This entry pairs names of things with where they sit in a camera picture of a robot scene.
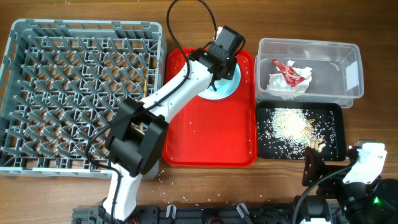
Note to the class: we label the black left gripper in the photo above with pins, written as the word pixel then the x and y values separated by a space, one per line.
pixel 231 74

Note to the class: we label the rice and food scraps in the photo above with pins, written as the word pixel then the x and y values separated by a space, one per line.
pixel 284 133

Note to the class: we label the white paper napkin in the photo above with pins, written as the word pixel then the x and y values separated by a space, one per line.
pixel 277 81

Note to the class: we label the wooden chopstick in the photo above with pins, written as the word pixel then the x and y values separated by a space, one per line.
pixel 144 94

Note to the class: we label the red snack wrapper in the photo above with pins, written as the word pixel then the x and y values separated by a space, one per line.
pixel 290 75

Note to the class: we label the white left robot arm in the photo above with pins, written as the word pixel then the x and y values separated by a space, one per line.
pixel 138 132

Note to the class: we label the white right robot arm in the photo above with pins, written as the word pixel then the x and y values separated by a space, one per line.
pixel 362 194

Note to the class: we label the black waste tray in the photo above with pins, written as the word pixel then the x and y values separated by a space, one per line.
pixel 334 108

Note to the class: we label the grey dishwasher rack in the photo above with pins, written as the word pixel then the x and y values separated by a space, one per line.
pixel 62 81

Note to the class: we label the light blue plate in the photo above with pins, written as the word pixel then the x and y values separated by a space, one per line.
pixel 224 87

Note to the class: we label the red plastic tray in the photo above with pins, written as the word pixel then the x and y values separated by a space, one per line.
pixel 217 133

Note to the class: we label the clear plastic bin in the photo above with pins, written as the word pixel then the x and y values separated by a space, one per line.
pixel 336 75

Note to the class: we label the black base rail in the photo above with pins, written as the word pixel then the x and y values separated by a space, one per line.
pixel 239 213

